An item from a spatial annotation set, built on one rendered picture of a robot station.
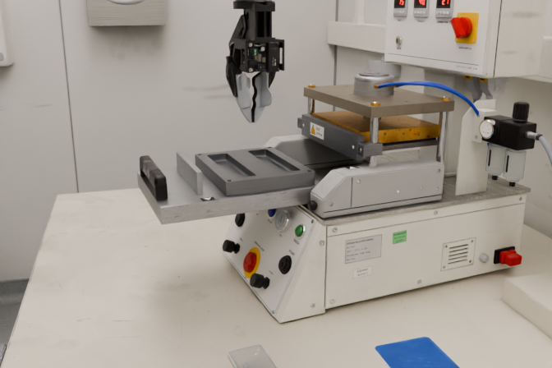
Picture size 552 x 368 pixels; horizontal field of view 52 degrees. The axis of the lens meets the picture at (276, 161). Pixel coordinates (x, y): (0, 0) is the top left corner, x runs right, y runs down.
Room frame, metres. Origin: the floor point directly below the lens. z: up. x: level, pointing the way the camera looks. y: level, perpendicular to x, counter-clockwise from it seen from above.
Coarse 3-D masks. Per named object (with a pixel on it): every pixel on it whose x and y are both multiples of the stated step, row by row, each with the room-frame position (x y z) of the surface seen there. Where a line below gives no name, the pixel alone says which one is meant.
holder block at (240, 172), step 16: (208, 160) 1.02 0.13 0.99; (224, 160) 1.08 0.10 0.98; (240, 160) 1.02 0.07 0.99; (256, 160) 1.02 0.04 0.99; (272, 160) 1.08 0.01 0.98; (288, 160) 1.03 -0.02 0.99; (208, 176) 0.99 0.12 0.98; (224, 176) 0.92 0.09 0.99; (240, 176) 0.97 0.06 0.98; (256, 176) 0.92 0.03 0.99; (272, 176) 0.92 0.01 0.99; (288, 176) 0.93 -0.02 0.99; (304, 176) 0.94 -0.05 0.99; (224, 192) 0.90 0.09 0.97; (240, 192) 0.90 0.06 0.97
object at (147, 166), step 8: (144, 160) 0.97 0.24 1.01; (152, 160) 0.97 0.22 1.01; (144, 168) 0.96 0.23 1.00; (152, 168) 0.92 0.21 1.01; (144, 176) 1.00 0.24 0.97; (152, 176) 0.89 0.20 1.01; (160, 176) 0.88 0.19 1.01; (152, 184) 0.89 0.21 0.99; (160, 184) 0.87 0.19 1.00; (160, 192) 0.87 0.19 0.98
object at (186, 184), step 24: (168, 168) 1.05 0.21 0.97; (192, 168) 0.92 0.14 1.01; (144, 192) 0.97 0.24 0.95; (168, 192) 0.91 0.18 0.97; (192, 192) 0.91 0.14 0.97; (216, 192) 0.91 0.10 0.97; (264, 192) 0.91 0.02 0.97; (288, 192) 0.92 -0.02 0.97; (168, 216) 0.84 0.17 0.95; (192, 216) 0.86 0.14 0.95; (216, 216) 0.87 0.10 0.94
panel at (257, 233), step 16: (288, 208) 0.99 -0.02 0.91; (240, 224) 1.12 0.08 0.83; (256, 224) 1.06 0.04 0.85; (272, 224) 1.01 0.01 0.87; (304, 224) 0.92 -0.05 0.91; (240, 240) 1.09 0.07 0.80; (256, 240) 1.04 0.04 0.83; (272, 240) 0.99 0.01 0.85; (288, 240) 0.94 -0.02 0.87; (304, 240) 0.90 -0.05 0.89; (240, 256) 1.06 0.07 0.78; (256, 256) 1.00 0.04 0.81; (272, 256) 0.96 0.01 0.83; (288, 256) 0.91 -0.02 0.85; (240, 272) 1.03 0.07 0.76; (256, 272) 0.98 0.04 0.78; (272, 272) 0.94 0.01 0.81; (288, 272) 0.89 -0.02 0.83; (256, 288) 0.95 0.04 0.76; (272, 288) 0.91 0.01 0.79; (272, 304) 0.89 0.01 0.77
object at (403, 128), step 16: (336, 112) 1.18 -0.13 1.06; (352, 128) 1.02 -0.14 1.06; (368, 128) 1.02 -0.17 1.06; (384, 128) 1.02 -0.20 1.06; (400, 128) 1.02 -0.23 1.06; (416, 128) 1.03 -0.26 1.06; (432, 128) 1.05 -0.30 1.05; (384, 144) 1.01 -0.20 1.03; (400, 144) 1.02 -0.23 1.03; (416, 144) 1.03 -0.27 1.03; (432, 144) 1.05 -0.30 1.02
